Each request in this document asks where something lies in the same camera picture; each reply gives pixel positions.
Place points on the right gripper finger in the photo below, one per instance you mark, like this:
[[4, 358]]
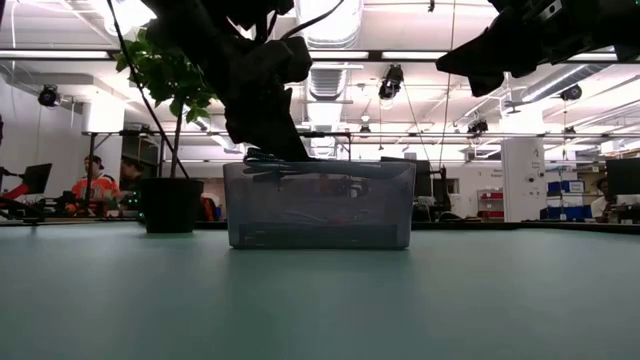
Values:
[[495, 52], [487, 84]]

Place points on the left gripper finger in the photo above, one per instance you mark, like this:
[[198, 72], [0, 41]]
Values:
[[270, 137]]

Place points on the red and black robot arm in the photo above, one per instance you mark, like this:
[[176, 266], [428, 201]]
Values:
[[15, 195]]

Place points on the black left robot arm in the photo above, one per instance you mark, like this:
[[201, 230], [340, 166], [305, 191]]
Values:
[[200, 25]]

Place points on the black ceiling spotlight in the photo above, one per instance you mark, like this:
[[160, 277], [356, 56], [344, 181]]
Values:
[[48, 96], [571, 92]]

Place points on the translucent grey plastic bin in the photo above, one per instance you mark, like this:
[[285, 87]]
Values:
[[320, 215]]

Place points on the white pillar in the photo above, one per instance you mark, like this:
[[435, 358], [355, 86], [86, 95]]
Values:
[[522, 180]]

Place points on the red storage bins shelf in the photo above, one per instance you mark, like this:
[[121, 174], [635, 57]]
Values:
[[491, 196]]

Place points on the black desk monitor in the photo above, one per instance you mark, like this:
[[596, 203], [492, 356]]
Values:
[[422, 180]]

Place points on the green plant in black pot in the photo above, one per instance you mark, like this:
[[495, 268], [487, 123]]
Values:
[[170, 205]]

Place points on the person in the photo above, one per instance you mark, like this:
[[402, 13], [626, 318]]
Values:
[[602, 202], [97, 187], [131, 172]]

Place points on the large black monitor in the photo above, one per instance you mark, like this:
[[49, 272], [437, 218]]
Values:
[[624, 177]]

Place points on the blue storage bins shelf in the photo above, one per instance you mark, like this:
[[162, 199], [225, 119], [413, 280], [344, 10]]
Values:
[[575, 212]]

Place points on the green table mat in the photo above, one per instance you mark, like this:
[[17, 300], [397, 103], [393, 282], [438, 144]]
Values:
[[320, 300]]

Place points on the black pipe rack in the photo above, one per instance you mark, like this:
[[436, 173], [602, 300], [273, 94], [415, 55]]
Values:
[[91, 145]]

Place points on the black monitor on stand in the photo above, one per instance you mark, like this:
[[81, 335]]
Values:
[[37, 177]]

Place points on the silver ventilation duct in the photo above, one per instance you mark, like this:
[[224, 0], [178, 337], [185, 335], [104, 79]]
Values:
[[327, 90]]

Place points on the black hanging ceiling camera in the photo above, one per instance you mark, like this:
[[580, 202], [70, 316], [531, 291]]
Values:
[[391, 82]]

